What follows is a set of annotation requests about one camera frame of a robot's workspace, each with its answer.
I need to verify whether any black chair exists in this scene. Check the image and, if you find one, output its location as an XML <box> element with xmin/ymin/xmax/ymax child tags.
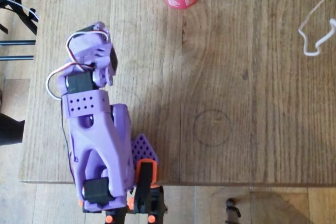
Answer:
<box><xmin>0</xmin><ymin>0</ymin><xmax>40</xmax><ymax>62</ymax></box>

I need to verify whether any person in black clothes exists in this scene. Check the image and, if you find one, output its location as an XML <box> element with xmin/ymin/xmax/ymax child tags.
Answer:
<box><xmin>0</xmin><ymin>112</ymin><xmax>26</xmax><ymax>147</ymax></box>

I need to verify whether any black orange table clamp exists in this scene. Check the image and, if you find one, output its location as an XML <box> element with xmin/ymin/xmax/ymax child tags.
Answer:
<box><xmin>132</xmin><ymin>158</ymin><xmax>169</xmax><ymax>224</ymax></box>
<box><xmin>81</xmin><ymin>199</ymin><xmax>124</xmax><ymax>224</ymax></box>

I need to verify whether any robot servo wire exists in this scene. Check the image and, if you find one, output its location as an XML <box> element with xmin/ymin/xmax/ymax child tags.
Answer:
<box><xmin>46</xmin><ymin>30</ymin><xmax>110</xmax><ymax>102</ymax></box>

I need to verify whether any long white cable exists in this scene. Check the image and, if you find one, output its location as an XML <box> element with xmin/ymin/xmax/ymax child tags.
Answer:
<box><xmin>298</xmin><ymin>0</ymin><xmax>336</xmax><ymax>57</ymax></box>

